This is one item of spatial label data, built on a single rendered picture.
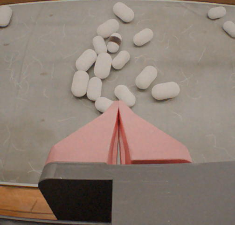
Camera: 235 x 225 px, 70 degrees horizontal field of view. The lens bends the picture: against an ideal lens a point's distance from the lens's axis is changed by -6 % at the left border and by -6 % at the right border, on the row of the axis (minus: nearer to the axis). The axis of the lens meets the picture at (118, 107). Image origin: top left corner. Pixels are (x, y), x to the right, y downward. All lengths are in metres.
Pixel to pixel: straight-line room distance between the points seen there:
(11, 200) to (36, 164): 0.05
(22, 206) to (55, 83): 0.17
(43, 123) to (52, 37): 0.14
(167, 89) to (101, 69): 0.09
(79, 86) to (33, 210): 0.16
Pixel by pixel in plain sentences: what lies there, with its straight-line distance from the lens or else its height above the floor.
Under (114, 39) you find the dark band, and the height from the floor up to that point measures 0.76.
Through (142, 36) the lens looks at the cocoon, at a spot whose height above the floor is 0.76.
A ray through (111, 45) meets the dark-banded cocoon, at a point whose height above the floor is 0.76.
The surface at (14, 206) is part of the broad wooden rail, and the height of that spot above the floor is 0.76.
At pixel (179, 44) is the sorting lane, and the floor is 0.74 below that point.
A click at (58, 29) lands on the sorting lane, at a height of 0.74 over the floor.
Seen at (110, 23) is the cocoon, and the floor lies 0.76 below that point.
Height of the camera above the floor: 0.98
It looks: 76 degrees down
